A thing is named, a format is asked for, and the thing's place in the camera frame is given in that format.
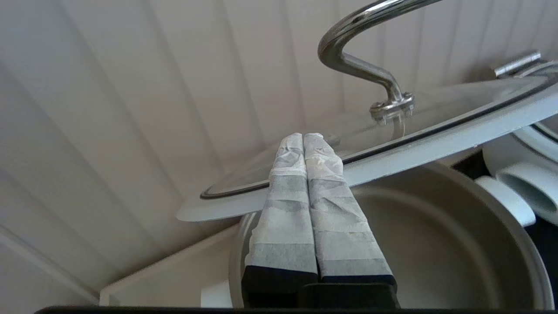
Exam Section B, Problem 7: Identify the paper-wrapped left gripper right finger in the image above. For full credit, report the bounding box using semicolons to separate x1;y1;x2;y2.
304;133;397;286

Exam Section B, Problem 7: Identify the paper-wrapped left gripper left finger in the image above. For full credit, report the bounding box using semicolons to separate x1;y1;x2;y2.
242;133;319;307

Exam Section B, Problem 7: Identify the white pot with steel insert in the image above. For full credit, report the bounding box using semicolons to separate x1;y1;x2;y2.
201;161;555;310
482;122;558;226

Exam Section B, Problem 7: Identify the steel hinge bracket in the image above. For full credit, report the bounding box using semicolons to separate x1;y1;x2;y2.
495;51;543;78

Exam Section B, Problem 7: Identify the glass lid with white rim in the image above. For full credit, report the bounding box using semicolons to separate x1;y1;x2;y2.
177;0;558;223

